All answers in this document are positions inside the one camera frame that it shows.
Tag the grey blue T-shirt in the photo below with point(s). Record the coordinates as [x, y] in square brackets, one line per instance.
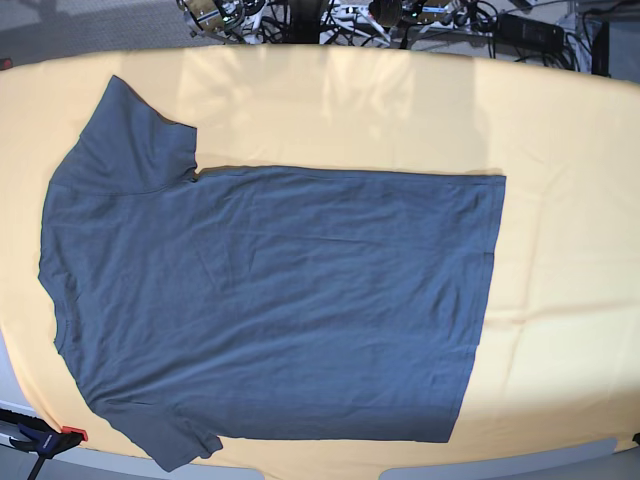
[266, 303]

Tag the black centre stand post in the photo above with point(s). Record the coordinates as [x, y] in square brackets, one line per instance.
[304, 24]

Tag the yellow table cloth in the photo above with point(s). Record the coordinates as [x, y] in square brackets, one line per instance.
[558, 362]

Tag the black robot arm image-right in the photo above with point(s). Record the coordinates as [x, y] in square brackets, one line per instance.
[391, 13]

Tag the white power strip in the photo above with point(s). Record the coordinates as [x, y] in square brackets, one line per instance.
[355, 21]

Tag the black robot arm image-left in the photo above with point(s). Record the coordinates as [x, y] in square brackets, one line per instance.
[209, 17]

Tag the black power adapter brick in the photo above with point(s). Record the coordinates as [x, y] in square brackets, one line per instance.
[529, 34]

